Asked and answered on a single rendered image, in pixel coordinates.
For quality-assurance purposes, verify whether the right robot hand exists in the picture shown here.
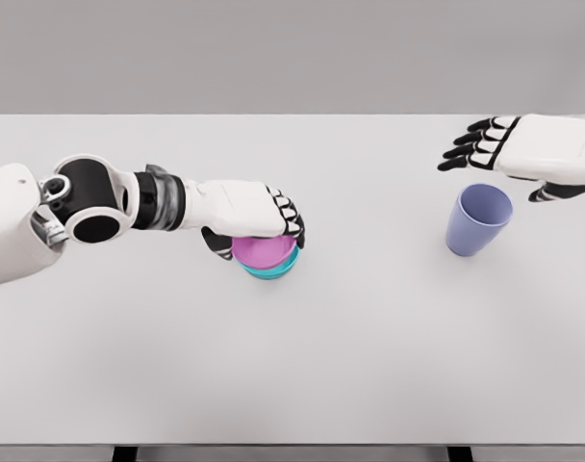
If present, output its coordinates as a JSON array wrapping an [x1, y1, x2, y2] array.
[[437, 114, 585, 203]]

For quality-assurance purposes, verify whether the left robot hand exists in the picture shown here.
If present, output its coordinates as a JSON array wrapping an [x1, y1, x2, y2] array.
[[199, 180, 307, 263]]

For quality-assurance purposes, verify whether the pink bowl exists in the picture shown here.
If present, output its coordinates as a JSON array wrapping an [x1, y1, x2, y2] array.
[[231, 234, 296, 270]]

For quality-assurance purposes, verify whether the teal bowl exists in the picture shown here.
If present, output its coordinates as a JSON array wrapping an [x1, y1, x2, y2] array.
[[239, 244, 302, 282]]

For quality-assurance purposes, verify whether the lavender cup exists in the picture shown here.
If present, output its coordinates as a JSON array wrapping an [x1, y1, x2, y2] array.
[[445, 183, 514, 259]]

